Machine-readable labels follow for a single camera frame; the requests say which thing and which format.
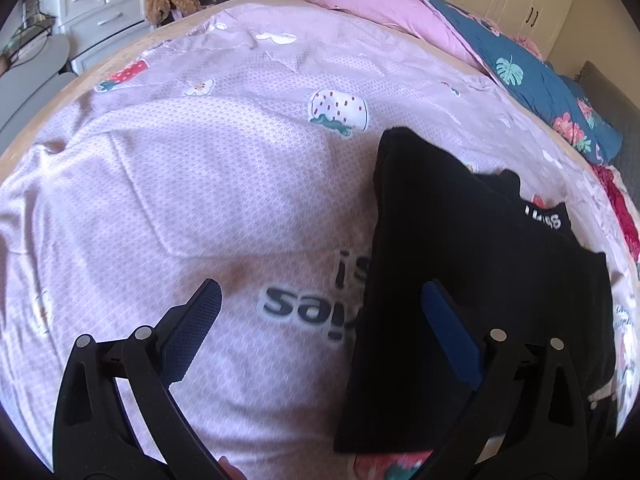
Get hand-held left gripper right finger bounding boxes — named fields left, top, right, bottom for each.
left=415, top=280, right=589, bottom=480

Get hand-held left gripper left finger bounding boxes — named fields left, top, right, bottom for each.
left=52, top=278, right=228, bottom=480

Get black pants with orange patches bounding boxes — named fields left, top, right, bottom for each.
left=332, top=127, right=617, bottom=457

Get person's left hand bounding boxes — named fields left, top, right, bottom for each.
left=217, top=455, right=248, bottom=480

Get lilac strawberry print bedsheet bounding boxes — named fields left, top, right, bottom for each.
left=0, top=0, right=640, bottom=480

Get red floral cloth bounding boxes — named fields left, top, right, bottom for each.
left=587, top=162, right=640, bottom=264

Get beige bed mattress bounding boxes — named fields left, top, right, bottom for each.
left=0, top=0, right=640, bottom=286

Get blue floral quilt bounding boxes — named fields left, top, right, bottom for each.
left=390, top=0, right=624, bottom=167

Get grey padded headboard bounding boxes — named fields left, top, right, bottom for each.
left=570, top=60, right=640, bottom=172

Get pink ruffled cloth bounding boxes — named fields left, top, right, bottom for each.
left=512, top=35, right=546, bottom=62

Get grey curved desk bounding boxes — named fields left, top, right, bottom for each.
left=0, top=0, right=77, bottom=134

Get white drawer cabinet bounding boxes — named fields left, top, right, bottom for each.
left=40, top=0, right=161, bottom=76

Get pink pillow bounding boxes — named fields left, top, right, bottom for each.
left=280, top=0, right=501, bottom=79

